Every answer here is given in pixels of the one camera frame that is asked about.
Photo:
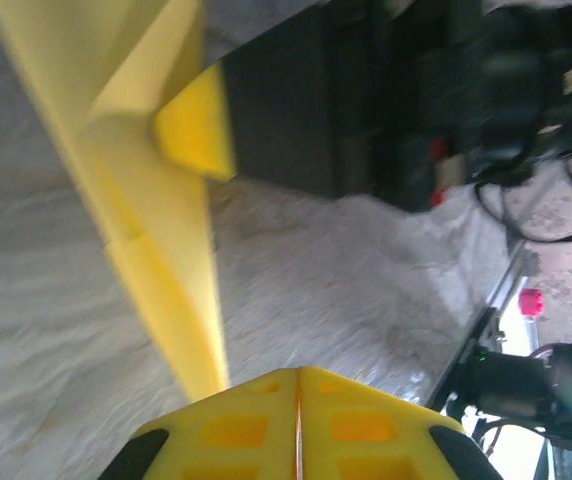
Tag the pink toy brick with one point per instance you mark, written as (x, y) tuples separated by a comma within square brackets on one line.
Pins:
[(531, 302)]

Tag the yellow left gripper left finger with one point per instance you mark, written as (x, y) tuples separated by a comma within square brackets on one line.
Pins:
[(236, 450)]

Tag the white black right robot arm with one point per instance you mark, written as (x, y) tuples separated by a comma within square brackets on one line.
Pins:
[(516, 385)]

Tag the yellow paper sheet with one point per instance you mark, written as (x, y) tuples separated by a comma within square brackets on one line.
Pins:
[(141, 225)]

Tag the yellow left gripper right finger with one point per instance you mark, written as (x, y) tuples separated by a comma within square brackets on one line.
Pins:
[(366, 450)]

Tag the long aluminium frame rail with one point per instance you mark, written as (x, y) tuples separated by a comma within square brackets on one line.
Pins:
[(488, 310)]

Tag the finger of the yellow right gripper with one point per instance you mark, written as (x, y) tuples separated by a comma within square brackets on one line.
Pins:
[(196, 125)]

